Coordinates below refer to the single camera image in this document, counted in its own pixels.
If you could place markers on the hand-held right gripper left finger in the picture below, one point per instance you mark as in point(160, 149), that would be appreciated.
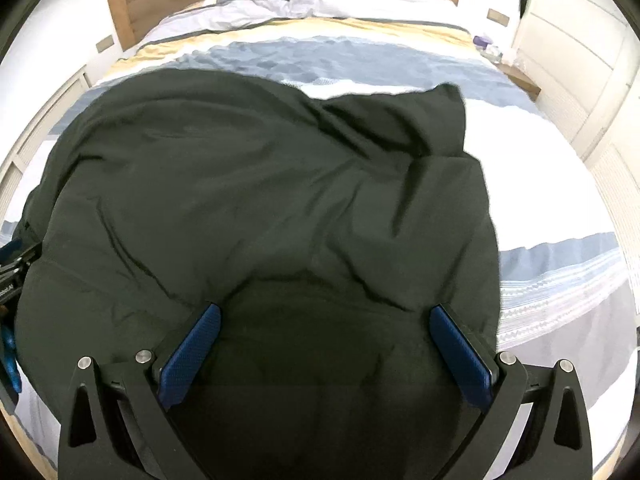
point(192, 355)

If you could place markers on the white wardrobe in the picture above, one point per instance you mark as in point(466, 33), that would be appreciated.
point(570, 35)

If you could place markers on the white items on nightstand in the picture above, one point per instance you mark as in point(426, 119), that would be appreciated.
point(506, 56)

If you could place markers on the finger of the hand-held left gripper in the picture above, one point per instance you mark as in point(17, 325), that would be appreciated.
point(12, 360)
point(22, 262)

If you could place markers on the small purple item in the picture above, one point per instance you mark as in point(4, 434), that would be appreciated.
point(482, 41)

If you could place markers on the wall socket plate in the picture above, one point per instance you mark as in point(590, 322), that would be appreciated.
point(498, 17)
point(105, 43)

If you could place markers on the wooden nightstand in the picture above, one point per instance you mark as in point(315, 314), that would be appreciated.
point(522, 83)

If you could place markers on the black garment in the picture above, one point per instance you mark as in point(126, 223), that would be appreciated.
point(250, 200)

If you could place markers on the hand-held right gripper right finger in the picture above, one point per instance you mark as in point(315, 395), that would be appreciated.
point(457, 355)

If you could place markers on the striped duvet cover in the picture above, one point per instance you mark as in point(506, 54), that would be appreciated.
point(530, 185)

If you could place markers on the wooden bed frame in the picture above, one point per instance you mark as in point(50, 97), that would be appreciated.
point(35, 460)

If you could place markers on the white pillow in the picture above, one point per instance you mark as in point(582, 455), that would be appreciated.
point(225, 16)
point(365, 0)

